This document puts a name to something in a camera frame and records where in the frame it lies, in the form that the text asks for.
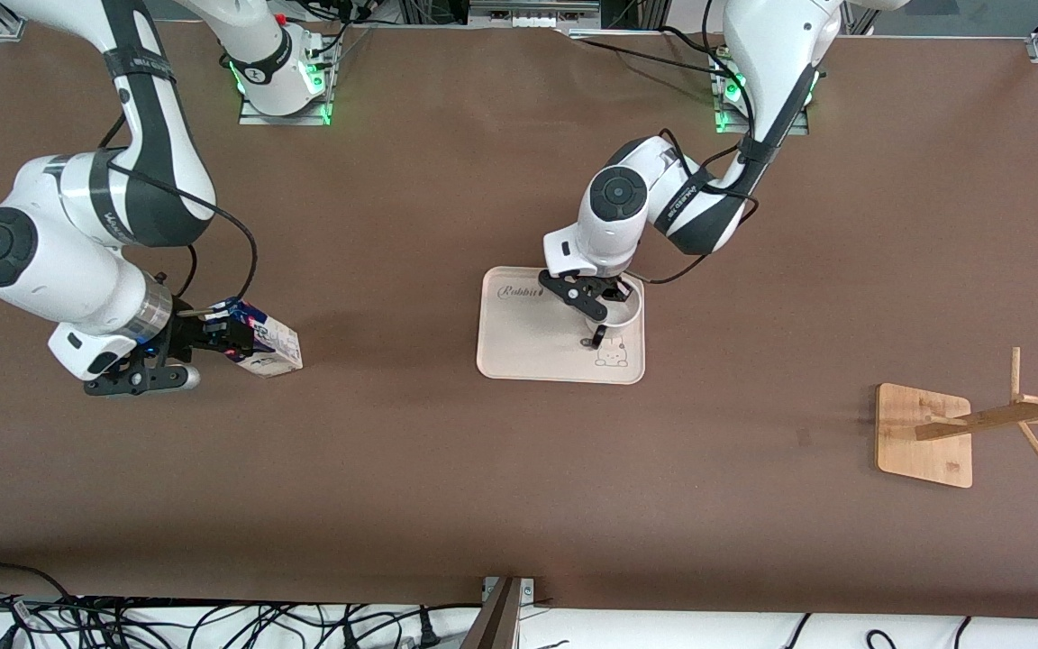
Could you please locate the grey control box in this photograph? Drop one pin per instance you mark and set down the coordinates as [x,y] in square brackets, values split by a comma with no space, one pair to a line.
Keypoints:
[532,11]

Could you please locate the wooden cup rack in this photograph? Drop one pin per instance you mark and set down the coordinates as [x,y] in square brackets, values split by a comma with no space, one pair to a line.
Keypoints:
[924,433]

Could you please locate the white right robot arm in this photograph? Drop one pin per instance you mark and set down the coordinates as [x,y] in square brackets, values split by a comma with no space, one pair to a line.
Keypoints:
[50,261]

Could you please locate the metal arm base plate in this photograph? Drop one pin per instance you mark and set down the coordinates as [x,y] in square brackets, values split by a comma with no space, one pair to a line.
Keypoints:
[285,120]
[762,130]

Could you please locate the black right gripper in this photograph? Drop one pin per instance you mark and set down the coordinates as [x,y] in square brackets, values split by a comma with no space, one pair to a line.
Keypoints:
[187,330]

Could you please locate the blue milk carton green cap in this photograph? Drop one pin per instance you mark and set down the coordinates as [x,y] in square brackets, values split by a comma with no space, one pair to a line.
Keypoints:
[277,353]

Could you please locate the cream tray with rabbit print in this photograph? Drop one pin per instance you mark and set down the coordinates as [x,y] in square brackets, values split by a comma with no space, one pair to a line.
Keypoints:
[528,342]

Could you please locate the silver metal bracket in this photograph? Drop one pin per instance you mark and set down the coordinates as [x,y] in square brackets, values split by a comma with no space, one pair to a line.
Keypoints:
[528,590]

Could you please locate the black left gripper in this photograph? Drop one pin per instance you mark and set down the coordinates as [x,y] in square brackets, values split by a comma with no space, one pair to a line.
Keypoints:
[614,290]

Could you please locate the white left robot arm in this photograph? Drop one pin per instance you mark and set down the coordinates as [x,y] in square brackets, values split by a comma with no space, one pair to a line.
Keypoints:
[618,198]

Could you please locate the dark metal post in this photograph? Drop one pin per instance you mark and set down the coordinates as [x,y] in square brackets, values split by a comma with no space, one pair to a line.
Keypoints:
[496,622]

